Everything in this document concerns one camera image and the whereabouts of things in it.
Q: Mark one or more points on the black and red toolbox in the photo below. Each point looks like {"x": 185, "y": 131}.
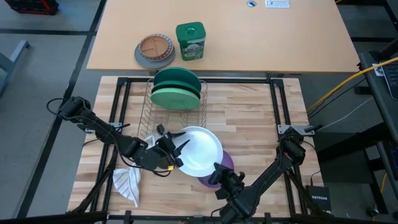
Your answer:
{"x": 31, "y": 6}

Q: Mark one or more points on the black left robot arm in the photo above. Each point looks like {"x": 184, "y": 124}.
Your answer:
{"x": 102, "y": 130}

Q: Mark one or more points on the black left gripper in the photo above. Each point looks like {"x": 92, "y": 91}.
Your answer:
{"x": 155, "y": 157}

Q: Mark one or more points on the white plate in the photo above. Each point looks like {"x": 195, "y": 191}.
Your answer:
{"x": 199, "y": 152}

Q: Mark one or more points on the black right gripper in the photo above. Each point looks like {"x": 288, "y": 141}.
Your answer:
{"x": 231, "y": 185}

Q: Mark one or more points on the grey metal base plate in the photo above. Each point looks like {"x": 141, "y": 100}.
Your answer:
{"x": 116, "y": 125}
{"x": 295, "y": 129}

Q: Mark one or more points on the light wood desk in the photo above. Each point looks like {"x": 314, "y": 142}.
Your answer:
{"x": 264, "y": 37}

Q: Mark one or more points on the orange divided plate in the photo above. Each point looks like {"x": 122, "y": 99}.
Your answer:
{"x": 155, "y": 47}

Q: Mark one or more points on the light green plate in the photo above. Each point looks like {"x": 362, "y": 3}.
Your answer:
{"x": 174, "y": 99}

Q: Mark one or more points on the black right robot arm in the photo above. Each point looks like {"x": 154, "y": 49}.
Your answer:
{"x": 273, "y": 171}

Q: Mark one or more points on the black Netgear network switch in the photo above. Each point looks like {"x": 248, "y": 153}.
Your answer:
{"x": 318, "y": 198}

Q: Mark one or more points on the black aluminium rig frame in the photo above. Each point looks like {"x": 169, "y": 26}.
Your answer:
{"x": 233, "y": 80}

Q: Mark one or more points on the purple plate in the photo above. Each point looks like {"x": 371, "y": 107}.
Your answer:
{"x": 228, "y": 161}

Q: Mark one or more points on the white striped dish towel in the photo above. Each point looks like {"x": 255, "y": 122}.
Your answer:
{"x": 127, "y": 183}

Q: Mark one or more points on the green detergent tub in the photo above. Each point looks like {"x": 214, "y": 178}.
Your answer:
{"x": 191, "y": 42}

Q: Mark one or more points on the grey metal desk leg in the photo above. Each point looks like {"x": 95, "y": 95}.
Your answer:
{"x": 9, "y": 60}

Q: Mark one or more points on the black keyboard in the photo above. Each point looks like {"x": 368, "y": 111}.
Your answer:
{"x": 391, "y": 81}

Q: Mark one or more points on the teal green plate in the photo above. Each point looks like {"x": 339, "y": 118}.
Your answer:
{"x": 177, "y": 74}

